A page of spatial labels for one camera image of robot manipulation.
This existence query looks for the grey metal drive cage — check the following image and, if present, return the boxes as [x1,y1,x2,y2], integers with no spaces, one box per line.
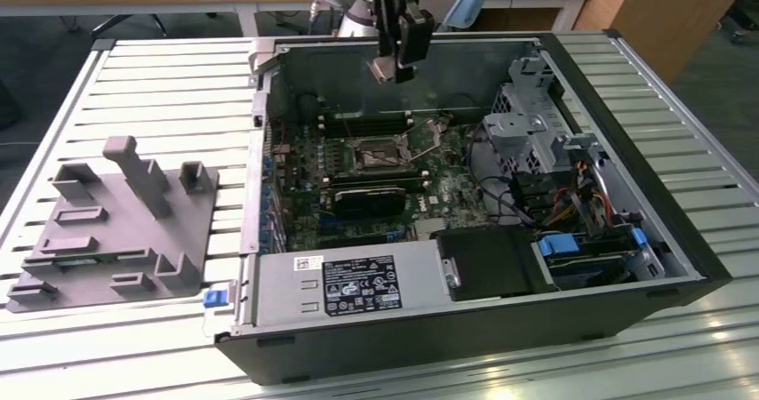
[480,56,613,175]

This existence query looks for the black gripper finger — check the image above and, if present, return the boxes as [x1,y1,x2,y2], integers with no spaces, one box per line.
[373,0,400,58]
[395,6,437,84]

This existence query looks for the grey case bracket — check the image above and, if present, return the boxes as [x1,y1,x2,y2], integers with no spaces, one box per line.
[247,37,281,77]

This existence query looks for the metal wire locking lever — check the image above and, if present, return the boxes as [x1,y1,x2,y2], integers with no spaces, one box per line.
[333,110,357,140]

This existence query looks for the blue disk carrier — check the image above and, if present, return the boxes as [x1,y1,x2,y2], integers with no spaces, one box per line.
[535,232,633,281]

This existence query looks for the black plastic drive cover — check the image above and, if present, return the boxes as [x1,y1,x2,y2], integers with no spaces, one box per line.
[435,225,561,302]

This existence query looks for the green RAM stick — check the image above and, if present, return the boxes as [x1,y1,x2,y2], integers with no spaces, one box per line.
[53,255,118,269]

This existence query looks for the black office chair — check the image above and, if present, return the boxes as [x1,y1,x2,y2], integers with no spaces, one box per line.
[720,0,759,45]

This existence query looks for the wooden cabinet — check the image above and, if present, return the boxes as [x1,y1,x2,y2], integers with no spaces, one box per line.
[572,0,759,86]

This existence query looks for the black power supply label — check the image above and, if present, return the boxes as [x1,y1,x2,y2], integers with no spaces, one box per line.
[320,254,401,317]

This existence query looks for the CPU socket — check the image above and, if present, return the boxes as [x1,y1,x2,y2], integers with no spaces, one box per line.
[348,135,416,174]

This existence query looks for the metal socket cover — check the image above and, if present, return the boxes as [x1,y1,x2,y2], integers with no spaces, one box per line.
[401,118,447,162]

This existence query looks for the blue case latch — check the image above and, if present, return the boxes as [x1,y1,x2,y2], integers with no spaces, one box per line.
[201,287,231,308]

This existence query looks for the grey parts rack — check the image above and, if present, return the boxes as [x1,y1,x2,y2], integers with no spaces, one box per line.
[5,135,221,316]

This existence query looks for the metal disk bay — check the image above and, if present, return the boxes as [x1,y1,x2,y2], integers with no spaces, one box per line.
[529,221,668,292]

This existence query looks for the silver CPU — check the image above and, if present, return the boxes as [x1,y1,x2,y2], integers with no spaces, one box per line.
[365,55,397,84]

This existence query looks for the silver chipset heatsink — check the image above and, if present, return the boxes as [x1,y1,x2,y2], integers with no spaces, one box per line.
[412,220,447,241]

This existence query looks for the green motherboard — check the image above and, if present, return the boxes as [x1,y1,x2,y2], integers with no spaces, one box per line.
[263,114,497,252]

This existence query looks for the black PC case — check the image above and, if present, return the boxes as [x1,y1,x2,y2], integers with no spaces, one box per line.
[212,29,733,386]

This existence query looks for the silver power supply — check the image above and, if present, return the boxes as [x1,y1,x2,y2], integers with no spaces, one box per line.
[232,239,461,335]

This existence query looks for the yellow orange power wires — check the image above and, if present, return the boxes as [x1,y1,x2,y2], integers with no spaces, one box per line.
[548,162,615,230]

